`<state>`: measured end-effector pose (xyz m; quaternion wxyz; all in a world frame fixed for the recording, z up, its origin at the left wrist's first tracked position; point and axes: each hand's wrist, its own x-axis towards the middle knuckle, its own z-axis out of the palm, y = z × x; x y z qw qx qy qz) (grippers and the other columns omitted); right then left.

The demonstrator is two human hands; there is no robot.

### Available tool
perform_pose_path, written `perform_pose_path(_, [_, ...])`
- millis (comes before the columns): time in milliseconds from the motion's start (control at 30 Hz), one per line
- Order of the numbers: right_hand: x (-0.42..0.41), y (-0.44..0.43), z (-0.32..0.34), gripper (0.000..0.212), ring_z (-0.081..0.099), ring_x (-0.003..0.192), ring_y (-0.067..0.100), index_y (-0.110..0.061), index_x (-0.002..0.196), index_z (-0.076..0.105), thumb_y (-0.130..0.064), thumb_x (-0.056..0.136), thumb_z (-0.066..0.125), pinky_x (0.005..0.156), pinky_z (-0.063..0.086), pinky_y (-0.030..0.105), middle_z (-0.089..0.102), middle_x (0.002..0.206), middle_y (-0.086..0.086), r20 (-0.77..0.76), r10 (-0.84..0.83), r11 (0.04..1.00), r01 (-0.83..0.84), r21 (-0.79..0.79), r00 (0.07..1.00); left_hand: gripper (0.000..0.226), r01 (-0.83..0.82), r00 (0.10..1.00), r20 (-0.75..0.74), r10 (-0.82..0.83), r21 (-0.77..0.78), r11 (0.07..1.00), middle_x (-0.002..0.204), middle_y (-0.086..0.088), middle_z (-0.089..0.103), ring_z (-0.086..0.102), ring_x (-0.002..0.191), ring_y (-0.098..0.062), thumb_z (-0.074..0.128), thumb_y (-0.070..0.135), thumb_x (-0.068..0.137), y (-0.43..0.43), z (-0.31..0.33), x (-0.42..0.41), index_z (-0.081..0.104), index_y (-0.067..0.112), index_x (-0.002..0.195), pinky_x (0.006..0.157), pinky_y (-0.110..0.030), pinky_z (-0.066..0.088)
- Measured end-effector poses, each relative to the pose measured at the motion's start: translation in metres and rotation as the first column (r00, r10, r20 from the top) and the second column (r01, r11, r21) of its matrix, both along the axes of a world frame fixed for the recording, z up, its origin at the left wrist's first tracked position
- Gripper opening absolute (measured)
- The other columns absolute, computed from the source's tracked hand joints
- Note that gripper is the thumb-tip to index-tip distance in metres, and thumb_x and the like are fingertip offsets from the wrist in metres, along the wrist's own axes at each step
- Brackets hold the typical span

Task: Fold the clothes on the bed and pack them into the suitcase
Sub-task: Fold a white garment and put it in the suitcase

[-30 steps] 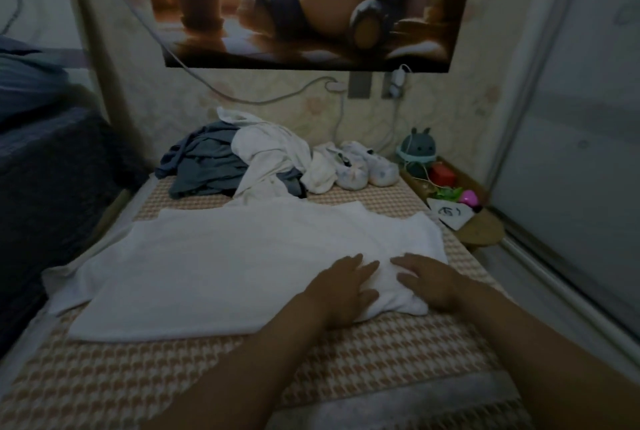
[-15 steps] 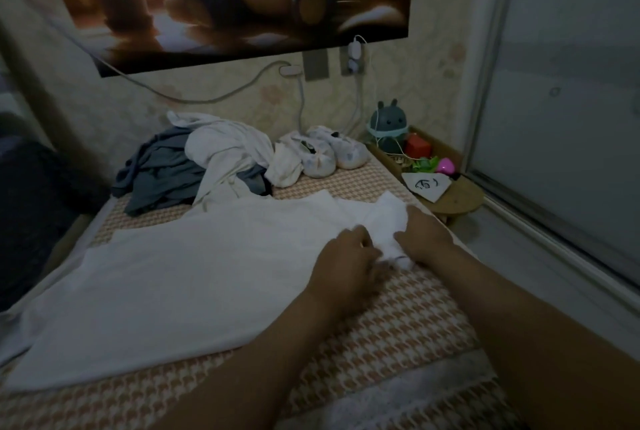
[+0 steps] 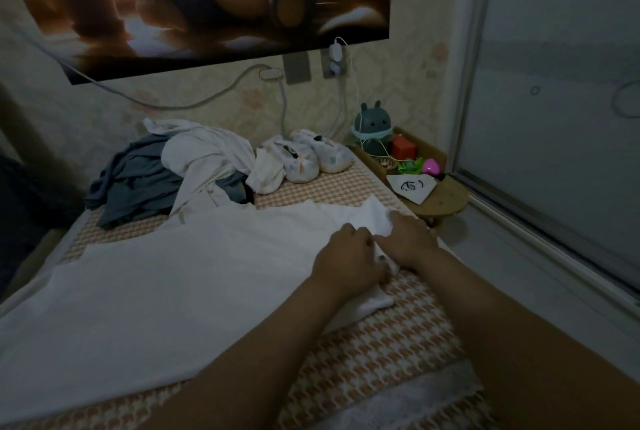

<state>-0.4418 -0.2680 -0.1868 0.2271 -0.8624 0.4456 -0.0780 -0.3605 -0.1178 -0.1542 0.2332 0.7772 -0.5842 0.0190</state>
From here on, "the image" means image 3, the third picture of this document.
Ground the person's left hand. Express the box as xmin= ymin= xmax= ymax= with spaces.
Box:
xmin=310 ymin=223 xmax=393 ymax=298

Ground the person's right hand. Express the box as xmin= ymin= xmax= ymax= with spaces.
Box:
xmin=372 ymin=209 xmax=441 ymax=271

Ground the white printed slipper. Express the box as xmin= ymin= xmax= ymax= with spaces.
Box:
xmin=290 ymin=128 xmax=354 ymax=174
xmin=258 ymin=136 xmax=321 ymax=184

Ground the white T-shirt with letter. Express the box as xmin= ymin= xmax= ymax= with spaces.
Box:
xmin=0 ymin=194 xmax=426 ymax=424

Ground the pile of grey-blue clothes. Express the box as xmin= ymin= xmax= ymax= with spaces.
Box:
xmin=85 ymin=136 xmax=251 ymax=231

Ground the person's right forearm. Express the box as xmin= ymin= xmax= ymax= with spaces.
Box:
xmin=410 ymin=249 xmax=640 ymax=430

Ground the person's left forearm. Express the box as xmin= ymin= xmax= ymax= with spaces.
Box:
xmin=140 ymin=275 xmax=346 ymax=430

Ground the white printed card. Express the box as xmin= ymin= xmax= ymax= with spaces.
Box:
xmin=386 ymin=173 xmax=441 ymax=206

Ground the wooden bedside tray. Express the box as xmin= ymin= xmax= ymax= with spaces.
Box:
xmin=355 ymin=126 xmax=471 ymax=221

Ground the green toy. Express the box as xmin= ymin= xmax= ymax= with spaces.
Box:
xmin=388 ymin=156 xmax=426 ymax=176

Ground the red toy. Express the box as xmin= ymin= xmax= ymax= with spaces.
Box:
xmin=390 ymin=134 xmax=418 ymax=160

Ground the teal round bunny lamp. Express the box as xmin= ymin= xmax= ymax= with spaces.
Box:
xmin=352 ymin=101 xmax=395 ymax=156

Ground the white charger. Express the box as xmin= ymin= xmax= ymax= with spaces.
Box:
xmin=327 ymin=37 xmax=349 ymax=78

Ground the grey sliding door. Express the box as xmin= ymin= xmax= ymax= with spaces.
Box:
xmin=440 ymin=0 xmax=640 ymax=296

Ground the dark patterned bed cover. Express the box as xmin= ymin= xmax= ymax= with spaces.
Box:
xmin=0 ymin=154 xmax=86 ymax=296

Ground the thin white charger cable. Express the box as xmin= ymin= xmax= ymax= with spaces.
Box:
xmin=320 ymin=74 xmax=361 ymax=140

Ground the grey wall socket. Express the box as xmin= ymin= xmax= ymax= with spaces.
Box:
xmin=282 ymin=51 xmax=311 ymax=86

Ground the long white cable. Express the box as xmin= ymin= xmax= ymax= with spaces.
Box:
xmin=0 ymin=14 xmax=286 ymax=110

